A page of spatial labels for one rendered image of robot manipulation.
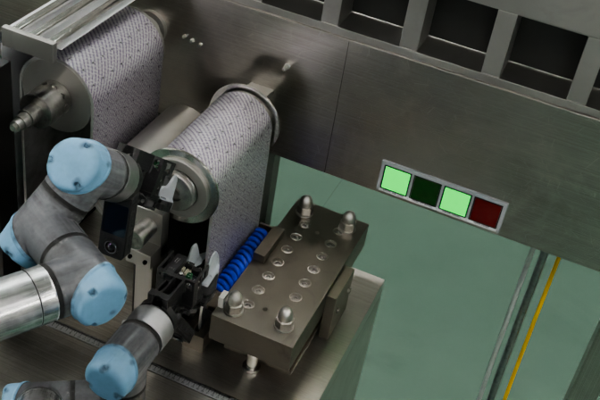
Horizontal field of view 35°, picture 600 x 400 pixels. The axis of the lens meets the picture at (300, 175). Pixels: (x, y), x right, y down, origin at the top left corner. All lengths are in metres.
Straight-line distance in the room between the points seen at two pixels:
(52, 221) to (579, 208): 0.94
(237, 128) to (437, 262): 1.96
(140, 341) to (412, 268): 2.10
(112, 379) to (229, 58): 0.70
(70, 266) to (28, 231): 0.11
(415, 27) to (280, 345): 0.60
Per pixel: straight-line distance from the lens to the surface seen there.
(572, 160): 1.72
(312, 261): 1.83
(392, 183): 1.83
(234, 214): 1.73
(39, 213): 1.30
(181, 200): 1.60
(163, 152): 1.59
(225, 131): 1.65
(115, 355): 1.46
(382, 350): 3.15
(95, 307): 1.21
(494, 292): 3.49
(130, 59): 1.72
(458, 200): 1.80
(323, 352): 1.85
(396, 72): 1.72
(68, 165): 1.27
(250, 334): 1.68
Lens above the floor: 2.23
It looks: 36 degrees down
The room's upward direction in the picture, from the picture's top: 10 degrees clockwise
